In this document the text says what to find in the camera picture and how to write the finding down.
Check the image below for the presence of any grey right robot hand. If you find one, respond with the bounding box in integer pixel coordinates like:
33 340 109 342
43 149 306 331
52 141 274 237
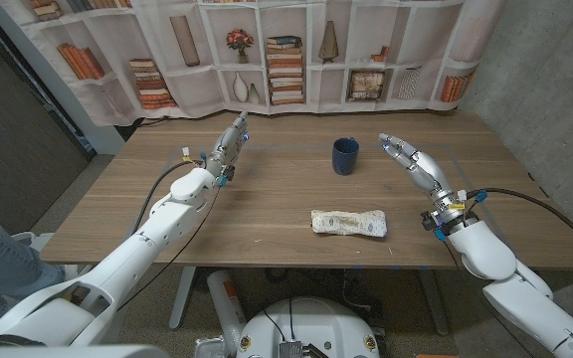
378 132 468 223

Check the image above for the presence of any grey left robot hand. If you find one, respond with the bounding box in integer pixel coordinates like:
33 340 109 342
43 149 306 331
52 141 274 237
205 110 251 180

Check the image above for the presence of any cream printed pen bag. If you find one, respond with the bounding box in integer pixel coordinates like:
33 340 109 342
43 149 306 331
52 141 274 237
309 208 388 239

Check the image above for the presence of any dark blue cup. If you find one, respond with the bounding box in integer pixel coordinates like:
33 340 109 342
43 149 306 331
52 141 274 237
331 137 360 176

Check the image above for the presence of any printed bookshelf backdrop cloth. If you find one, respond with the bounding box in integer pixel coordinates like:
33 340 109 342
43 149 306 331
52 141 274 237
0 0 509 128

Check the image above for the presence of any grey table leg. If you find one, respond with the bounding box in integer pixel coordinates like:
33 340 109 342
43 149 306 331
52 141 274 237
418 269 451 337
168 267 197 331

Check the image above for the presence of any white roll with orange label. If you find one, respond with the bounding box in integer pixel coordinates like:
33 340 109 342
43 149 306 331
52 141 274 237
206 268 248 344

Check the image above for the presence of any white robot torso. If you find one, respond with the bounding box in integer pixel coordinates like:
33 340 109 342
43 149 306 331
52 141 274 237
235 296 381 358

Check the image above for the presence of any crumpled foil tray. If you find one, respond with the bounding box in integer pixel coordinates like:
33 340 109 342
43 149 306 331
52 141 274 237
194 335 231 358

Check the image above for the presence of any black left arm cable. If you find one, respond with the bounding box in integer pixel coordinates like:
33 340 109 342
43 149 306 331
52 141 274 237
130 159 204 236

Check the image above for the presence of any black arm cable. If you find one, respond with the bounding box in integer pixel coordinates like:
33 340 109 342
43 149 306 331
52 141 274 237
130 159 204 236
465 187 573 259

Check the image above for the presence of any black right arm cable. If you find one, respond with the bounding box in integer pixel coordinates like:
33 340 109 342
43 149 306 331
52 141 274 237
465 187 573 259

